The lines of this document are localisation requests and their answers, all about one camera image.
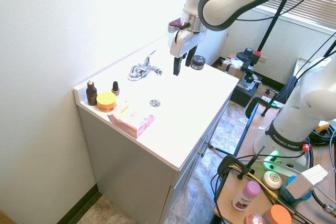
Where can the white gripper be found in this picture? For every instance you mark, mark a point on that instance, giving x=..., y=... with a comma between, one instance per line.
x=183, y=41

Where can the black cream jar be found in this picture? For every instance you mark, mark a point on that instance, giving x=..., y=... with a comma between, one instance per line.
x=198, y=62

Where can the chrome faucet body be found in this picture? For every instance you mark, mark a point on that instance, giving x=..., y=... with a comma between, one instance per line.
x=143, y=72

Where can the cardboard box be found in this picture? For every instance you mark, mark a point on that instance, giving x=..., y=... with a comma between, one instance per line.
x=232, y=65

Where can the chrome sink drain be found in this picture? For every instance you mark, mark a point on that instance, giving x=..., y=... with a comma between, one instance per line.
x=155, y=102

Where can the small nail polish bottle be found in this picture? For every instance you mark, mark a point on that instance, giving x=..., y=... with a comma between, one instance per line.
x=115, y=88

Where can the pink wipes packet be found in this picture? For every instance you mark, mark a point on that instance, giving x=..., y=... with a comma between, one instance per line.
x=132, y=119

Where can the black c-clamp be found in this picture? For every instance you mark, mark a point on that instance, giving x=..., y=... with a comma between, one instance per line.
x=258, y=106

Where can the yellow lid orange jar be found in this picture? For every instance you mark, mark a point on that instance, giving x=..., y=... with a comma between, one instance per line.
x=106, y=102

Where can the chrome cabinet knob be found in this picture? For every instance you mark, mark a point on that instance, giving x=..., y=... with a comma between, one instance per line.
x=202, y=153

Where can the brown dropper bottle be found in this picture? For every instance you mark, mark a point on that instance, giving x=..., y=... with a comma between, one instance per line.
x=91, y=93

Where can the grey vanity cabinet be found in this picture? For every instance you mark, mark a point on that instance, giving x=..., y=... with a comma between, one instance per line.
x=147, y=161

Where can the black small tripod clamp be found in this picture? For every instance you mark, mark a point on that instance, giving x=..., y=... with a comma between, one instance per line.
x=249, y=165

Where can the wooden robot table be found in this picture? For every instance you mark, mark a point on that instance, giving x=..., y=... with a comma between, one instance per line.
x=273, y=171

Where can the pink cap deodorant stick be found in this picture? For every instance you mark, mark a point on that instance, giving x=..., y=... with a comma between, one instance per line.
x=246, y=195

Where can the blue cup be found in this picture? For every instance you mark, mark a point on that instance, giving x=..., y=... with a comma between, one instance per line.
x=292, y=195

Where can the pink round soap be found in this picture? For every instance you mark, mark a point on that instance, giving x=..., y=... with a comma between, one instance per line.
x=254, y=219

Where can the white carton box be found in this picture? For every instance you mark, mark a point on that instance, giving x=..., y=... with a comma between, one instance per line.
x=309, y=182

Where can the orange lid grey container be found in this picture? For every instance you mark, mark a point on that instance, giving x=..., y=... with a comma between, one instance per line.
x=278, y=214

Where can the red wrist camera mount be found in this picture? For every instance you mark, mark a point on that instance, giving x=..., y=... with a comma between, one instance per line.
x=175, y=24

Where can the black clamp mount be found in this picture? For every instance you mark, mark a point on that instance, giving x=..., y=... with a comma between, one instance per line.
x=248, y=61

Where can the black camera stand pole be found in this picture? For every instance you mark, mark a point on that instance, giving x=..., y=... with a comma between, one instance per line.
x=273, y=22

